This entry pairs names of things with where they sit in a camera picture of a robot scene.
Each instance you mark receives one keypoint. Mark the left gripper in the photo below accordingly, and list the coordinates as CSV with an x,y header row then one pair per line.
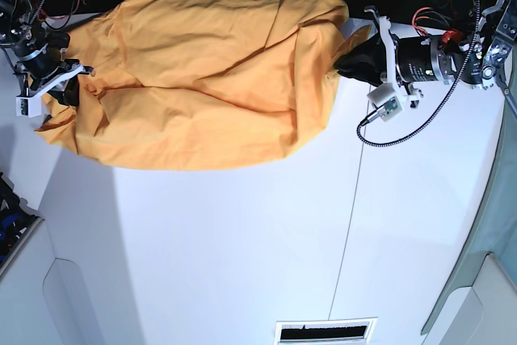
x,y
385,57

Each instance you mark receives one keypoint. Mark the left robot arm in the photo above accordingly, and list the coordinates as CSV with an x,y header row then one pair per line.
x,y
472,50

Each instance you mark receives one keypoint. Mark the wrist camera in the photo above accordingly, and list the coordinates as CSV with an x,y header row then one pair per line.
x,y
386,100
29,106

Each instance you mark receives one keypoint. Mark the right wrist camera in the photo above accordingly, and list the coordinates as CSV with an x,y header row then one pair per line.
x,y
29,106

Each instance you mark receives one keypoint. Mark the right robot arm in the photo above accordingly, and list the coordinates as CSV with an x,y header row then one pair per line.
x,y
26,22

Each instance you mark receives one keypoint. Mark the yellow t-shirt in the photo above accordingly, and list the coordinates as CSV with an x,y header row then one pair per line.
x,y
202,84

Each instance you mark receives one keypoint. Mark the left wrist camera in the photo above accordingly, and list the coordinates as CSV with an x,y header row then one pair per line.
x,y
386,100

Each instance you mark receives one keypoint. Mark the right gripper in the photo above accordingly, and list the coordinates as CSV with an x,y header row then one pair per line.
x,y
38,64

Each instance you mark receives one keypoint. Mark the bin with blue items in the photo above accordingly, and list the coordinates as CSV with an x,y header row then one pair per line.
x,y
17,224

